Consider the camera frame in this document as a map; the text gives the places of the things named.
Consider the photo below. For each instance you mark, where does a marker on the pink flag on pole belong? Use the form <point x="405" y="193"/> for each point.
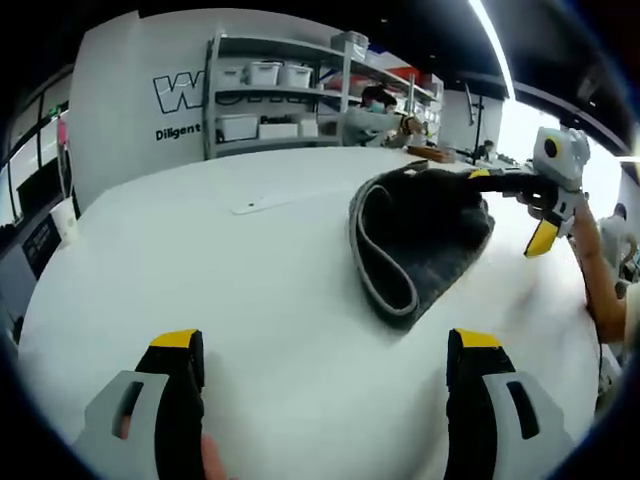
<point x="61" y="131"/>

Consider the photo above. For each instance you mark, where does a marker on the wooden tray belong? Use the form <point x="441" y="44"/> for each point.
<point x="430" y="152"/>

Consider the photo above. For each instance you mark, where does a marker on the black stand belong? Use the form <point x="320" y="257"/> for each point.
<point x="479" y="125"/>

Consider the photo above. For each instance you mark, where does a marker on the grey plush towel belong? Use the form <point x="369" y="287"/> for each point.
<point x="440" y="240"/>

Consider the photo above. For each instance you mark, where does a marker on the ceiling light strip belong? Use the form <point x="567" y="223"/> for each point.
<point x="492" y="45"/>

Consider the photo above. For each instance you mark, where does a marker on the group of white storage bins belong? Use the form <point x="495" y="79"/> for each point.
<point x="264" y="72"/>

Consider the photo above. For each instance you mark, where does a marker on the person's right hand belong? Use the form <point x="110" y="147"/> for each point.
<point x="528" y="203"/>

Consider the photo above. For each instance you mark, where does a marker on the black sign board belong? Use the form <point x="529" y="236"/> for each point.
<point x="37" y="247"/>

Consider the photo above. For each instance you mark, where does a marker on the white paper cup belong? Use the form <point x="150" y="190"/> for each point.
<point x="63" y="222"/>

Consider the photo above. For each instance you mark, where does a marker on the black screen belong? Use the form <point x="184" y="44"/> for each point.
<point x="40" y="190"/>

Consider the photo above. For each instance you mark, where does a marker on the grey metal shelf unit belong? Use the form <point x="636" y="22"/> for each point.
<point x="270" y="146"/>

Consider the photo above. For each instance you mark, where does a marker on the person's left hand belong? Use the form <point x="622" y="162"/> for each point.
<point x="214" y="460"/>

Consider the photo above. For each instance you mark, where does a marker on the flat white tag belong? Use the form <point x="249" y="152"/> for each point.
<point x="260" y="205"/>

